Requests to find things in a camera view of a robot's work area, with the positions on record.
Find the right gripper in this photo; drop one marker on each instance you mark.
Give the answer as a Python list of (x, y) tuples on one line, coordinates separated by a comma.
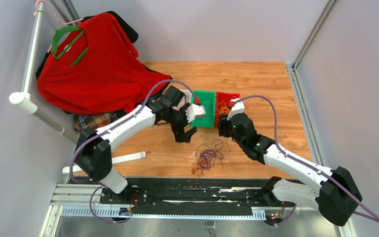
[(222, 125)]

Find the plaid shirt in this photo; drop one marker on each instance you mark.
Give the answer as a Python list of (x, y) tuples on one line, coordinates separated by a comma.
[(95, 121)]

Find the white plastic bin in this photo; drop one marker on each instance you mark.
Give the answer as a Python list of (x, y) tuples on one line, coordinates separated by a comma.
[(186, 98)]

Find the aluminium frame rail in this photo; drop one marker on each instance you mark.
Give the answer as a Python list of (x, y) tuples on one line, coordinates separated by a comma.
[(298, 89)]

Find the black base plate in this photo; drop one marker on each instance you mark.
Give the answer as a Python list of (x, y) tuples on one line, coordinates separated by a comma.
[(188, 197)]

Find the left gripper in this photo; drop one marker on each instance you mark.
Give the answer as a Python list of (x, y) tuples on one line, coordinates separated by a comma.
[(180, 135)]

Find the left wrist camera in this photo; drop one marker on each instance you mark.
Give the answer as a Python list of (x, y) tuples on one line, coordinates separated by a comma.
[(194, 111)]

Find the green clothes hanger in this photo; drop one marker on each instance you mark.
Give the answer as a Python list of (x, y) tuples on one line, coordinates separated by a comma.
[(59, 34)]

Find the green plastic bin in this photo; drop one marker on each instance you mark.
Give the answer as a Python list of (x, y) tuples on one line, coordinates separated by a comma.
[(208, 100)]

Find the white clothes rack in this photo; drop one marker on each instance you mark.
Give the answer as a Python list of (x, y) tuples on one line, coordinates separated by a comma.
[(22, 99)]

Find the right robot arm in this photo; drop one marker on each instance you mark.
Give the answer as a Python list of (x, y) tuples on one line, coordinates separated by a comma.
[(333, 192)]

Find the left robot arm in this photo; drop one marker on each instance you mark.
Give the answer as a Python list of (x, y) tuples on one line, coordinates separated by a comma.
[(93, 153)]

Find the red plastic bin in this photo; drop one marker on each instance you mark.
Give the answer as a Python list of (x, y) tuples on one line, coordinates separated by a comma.
[(222, 99)]

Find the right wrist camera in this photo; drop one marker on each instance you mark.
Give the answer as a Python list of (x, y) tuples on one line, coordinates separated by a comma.
[(236, 106)]

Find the red t-shirt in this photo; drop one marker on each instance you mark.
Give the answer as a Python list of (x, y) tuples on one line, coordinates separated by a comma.
[(78, 72)]

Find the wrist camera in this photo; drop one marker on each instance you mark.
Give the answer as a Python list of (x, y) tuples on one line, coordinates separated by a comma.
[(194, 111), (236, 106)]

